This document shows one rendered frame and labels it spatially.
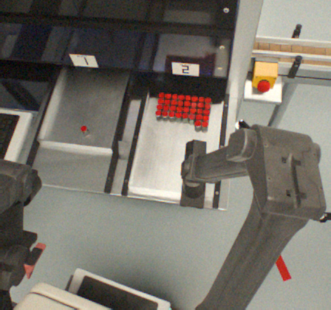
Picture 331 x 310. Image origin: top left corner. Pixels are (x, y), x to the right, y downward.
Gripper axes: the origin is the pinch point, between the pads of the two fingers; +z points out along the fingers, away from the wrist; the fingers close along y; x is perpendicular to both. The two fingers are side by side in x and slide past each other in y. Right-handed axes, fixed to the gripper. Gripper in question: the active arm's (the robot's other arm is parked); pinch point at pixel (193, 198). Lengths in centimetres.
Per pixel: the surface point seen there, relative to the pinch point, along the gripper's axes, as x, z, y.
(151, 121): 17.7, 1.9, 25.5
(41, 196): 91, 90, 15
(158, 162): 12.7, 2.1, 10.9
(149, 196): 13.7, 2.5, -0.6
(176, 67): 10.0, -12.7, 38.0
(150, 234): 24, 90, 3
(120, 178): 24.1, 2.1, 3.8
